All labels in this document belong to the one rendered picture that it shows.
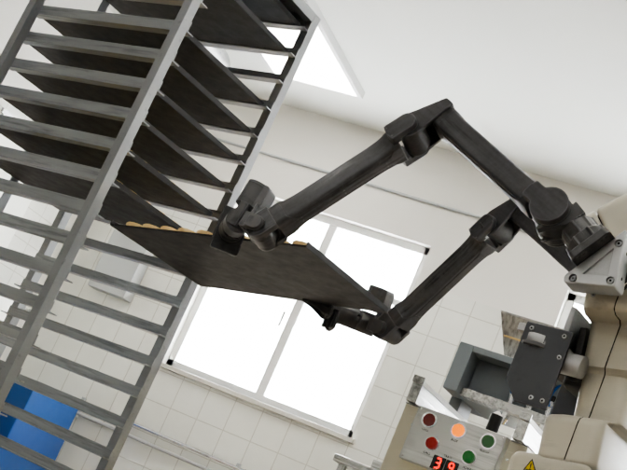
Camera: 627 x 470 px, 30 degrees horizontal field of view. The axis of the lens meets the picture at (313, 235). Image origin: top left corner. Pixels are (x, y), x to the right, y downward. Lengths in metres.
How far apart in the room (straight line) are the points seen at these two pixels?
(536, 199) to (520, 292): 4.93
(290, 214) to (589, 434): 0.76
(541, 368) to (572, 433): 0.14
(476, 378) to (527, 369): 1.51
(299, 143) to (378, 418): 1.99
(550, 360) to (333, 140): 5.68
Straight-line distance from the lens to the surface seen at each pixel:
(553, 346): 2.31
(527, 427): 2.88
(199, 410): 7.54
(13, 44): 3.53
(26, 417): 3.49
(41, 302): 2.94
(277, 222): 2.47
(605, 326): 2.34
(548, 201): 2.27
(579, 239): 2.23
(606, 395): 2.31
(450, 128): 2.46
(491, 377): 3.80
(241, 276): 2.98
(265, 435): 7.35
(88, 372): 3.39
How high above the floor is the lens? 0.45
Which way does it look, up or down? 13 degrees up
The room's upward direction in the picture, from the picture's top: 24 degrees clockwise
